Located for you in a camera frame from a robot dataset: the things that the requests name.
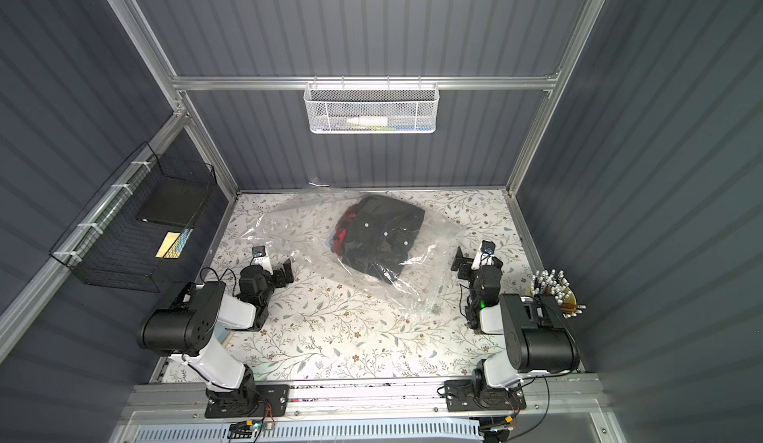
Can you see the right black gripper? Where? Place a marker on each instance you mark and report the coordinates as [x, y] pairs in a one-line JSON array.
[[471, 266]]

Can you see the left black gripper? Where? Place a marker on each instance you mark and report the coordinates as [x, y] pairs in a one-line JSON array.
[[280, 273]]

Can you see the clear plastic vacuum bag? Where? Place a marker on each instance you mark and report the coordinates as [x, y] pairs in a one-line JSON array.
[[301, 228]]

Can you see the black shirt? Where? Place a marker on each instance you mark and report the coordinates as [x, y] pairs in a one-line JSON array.
[[381, 237]]

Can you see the red plaid shirt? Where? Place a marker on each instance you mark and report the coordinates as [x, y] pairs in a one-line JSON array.
[[341, 229]]

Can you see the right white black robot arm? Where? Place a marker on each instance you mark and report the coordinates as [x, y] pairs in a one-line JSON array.
[[537, 341]]

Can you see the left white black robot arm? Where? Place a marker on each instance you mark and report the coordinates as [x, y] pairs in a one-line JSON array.
[[182, 328]]

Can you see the yellow cup of pens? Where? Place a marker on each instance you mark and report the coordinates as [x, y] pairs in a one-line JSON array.
[[555, 283]]

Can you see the yellow notepad in basket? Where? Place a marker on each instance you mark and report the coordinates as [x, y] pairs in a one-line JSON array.
[[170, 247]]

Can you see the black box in basket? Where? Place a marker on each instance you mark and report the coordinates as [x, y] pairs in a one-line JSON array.
[[174, 202]]

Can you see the white vented panel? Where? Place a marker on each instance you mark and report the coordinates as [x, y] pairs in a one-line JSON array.
[[438, 429]]

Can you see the white bottle in basket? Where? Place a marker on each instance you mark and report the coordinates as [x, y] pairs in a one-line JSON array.
[[368, 122]]

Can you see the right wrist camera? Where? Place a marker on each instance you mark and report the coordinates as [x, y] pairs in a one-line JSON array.
[[485, 256]]

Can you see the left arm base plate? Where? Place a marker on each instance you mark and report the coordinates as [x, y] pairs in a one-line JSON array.
[[253, 402]]

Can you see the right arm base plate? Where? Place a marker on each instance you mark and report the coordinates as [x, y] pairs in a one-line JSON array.
[[463, 395]]

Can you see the black wire wall basket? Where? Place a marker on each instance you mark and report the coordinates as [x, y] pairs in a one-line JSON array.
[[113, 249]]

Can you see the aluminium front rail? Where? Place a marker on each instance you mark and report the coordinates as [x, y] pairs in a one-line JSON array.
[[411, 397]]

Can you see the white wire mesh basket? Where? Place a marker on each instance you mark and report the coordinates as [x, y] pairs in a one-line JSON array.
[[410, 111]]

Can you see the aluminium frame back crossbar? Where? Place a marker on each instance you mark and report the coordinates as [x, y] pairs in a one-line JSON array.
[[547, 83]]

